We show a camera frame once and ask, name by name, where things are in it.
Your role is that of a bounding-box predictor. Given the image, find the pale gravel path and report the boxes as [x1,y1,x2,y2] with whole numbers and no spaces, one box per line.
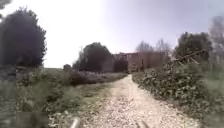
[76,73,201,128]

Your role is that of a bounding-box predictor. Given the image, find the green weedy ground cover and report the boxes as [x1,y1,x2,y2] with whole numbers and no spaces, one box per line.
[0,65,129,128]

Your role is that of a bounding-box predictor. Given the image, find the brown building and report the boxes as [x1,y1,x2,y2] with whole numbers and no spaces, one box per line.
[111,50,168,73]

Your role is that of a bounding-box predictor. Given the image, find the bare thin trees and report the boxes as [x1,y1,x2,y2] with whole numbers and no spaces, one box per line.
[134,38,172,54]

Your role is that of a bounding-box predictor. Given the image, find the green overgrown verge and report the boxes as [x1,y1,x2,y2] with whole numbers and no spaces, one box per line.
[131,60,224,128]

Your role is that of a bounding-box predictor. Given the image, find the robot's own part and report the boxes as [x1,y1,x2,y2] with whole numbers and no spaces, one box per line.
[70,116,81,128]
[139,120,150,128]

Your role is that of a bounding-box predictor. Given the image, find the slanted wooden fence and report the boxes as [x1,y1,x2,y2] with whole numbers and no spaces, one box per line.
[171,48,210,66]

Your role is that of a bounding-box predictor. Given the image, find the dark green tree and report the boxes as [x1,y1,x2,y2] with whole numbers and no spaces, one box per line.
[173,31,214,63]

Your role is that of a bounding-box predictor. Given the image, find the large dark round tree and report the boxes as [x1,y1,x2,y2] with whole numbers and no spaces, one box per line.
[0,8,48,68]

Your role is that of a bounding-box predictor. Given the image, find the dark broad tree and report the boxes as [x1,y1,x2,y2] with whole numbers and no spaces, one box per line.
[72,42,115,73]

